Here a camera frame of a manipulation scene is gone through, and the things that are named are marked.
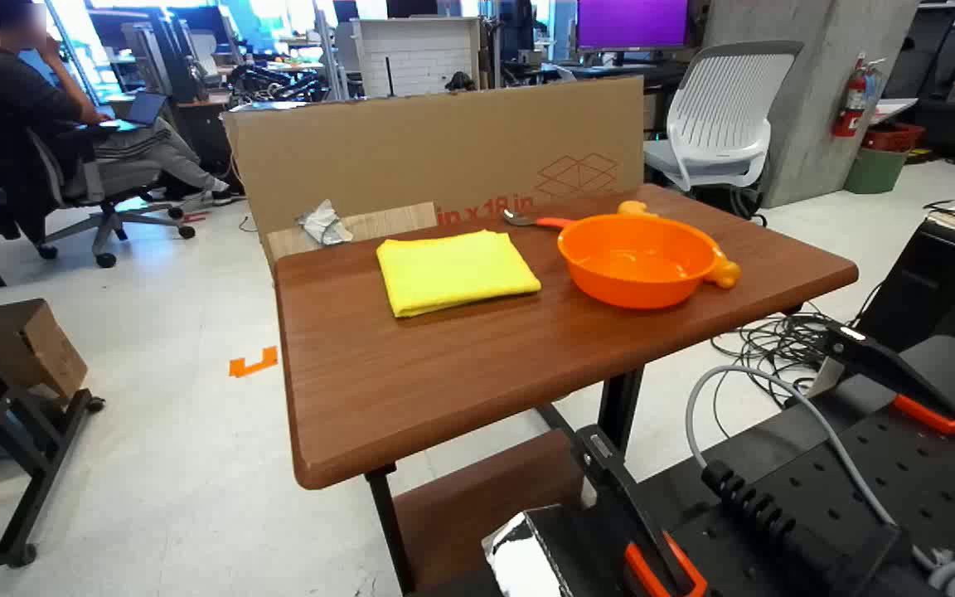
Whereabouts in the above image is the black cabinet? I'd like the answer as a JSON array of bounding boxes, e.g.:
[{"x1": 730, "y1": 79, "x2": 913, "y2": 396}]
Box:
[{"x1": 854, "y1": 213, "x2": 955, "y2": 359}]

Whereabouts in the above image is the white board panel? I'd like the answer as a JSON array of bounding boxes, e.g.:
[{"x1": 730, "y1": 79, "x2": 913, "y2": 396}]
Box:
[{"x1": 356, "y1": 14, "x2": 486, "y2": 103}]

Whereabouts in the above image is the orange plastic bowl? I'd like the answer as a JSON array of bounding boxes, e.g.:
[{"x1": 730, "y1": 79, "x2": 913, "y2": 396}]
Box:
[{"x1": 554, "y1": 209, "x2": 727, "y2": 316}]

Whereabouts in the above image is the red fire extinguisher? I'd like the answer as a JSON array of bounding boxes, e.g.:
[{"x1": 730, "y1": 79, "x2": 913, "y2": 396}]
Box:
[{"x1": 829, "y1": 52, "x2": 888, "y2": 143}]

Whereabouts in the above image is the grey office chair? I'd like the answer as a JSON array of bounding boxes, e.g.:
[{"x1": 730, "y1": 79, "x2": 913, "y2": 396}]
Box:
[{"x1": 25, "y1": 128, "x2": 200, "y2": 271}]

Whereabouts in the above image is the tangled cable bundle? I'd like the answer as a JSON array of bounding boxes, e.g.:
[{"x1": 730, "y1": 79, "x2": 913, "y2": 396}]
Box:
[{"x1": 705, "y1": 313, "x2": 869, "y2": 391}]

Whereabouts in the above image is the black table leg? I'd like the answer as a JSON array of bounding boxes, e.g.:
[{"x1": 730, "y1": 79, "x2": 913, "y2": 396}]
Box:
[
  {"x1": 365, "y1": 463, "x2": 421, "y2": 597},
  {"x1": 594, "y1": 369, "x2": 646, "y2": 457}
]

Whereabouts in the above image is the orange-handled metal tool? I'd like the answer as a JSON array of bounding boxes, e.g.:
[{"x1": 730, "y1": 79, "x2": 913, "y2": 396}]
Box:
[{"x1": 500, "y1": 206, "x2": 578, "y2": 237}]

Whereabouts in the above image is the black clamp with orange grip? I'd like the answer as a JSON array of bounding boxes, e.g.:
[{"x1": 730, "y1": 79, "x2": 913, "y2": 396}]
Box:
[
  {"x1": 574, "y1": 421, "x2": 711, "y2": 597},
  {"x1": 815, "y1": 321, "x2": 955, "y2": 437}
]

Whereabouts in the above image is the brown wooden board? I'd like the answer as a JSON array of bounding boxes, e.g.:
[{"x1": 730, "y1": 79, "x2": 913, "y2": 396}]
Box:
[{"x1": 392, "y1": 428, "x2": 585, "y2": 597}]

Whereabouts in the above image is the white crumpled paper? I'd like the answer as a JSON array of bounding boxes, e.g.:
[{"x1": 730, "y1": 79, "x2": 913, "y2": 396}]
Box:
[{"x1": 297, "y1": 197, "x2": 359, "y2": 250}]

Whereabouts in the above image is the green bin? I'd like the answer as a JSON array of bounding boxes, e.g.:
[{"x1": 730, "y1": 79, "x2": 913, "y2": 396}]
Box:
[{"x1": 842, "y1": 145, "x2": 908, "y2": 199}]

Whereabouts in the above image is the seated person in dark shirt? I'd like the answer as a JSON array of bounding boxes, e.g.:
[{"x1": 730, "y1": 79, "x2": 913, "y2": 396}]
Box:
[{"x1": 0, "y1": 0, "x2": 245, "y2": 216}]

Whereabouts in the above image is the open cardboard box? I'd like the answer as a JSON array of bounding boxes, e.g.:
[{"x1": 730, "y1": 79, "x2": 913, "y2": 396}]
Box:
[{"x1": 0, "y1": 294, "x2": 91, "y2": 402}]

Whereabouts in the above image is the laptop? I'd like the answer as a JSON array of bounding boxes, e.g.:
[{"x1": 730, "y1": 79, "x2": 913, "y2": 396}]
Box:
[{"x1": 118, "y1": 91, "x2": 173, "y2": 132}]

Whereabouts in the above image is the purple-lit monitor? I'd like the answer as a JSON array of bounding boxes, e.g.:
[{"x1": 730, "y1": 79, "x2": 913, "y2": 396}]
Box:
[{"x1": 574, "y1": 0, "x2": 693, "y2": 55}]

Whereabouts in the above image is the black metal stand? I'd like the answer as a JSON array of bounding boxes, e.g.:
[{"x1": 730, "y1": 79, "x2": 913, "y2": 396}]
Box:
[{"x1": 0, "y1": 294, "x2": 108, "y2": 569}]

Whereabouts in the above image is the yellow toy figure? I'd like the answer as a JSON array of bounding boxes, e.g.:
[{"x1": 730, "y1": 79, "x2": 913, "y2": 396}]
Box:
[{"x1": 705, "y1": 250, "x2": 747, "y2": 294}]

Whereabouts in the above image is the red crate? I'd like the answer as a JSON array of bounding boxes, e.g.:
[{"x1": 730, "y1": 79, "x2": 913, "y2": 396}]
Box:
[{"x1": 863, "y1": 121, "x2": 928, "y2": 156}]

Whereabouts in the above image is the large cardboard panel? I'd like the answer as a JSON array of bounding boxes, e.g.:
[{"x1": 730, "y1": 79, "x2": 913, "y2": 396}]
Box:
[{"x1": 221, "y1": 73, "x2": 651, "y2": 243}]

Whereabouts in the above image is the cardboard strip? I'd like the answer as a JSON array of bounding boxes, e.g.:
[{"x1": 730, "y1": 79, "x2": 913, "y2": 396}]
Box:
[{"x1": 260, "y1": 199, "x2": 442, "y2": 264}]

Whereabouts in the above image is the white plastic chair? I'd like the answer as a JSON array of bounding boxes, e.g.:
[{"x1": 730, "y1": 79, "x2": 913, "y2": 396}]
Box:
[{"x1": 642, "y1": 40, "x2": 805, "y2": 199}]

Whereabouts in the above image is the grey cable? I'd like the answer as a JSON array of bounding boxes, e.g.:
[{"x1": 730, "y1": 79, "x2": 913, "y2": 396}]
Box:
[{"x1": 682, "y1": 360, "x2": 944, "y2": 559}]

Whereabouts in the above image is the yellow folded cloth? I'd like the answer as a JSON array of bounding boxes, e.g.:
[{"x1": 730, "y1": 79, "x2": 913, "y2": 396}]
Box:
[{"x1": 374, "y1": 230, "x2": 543, "y2": 321}]

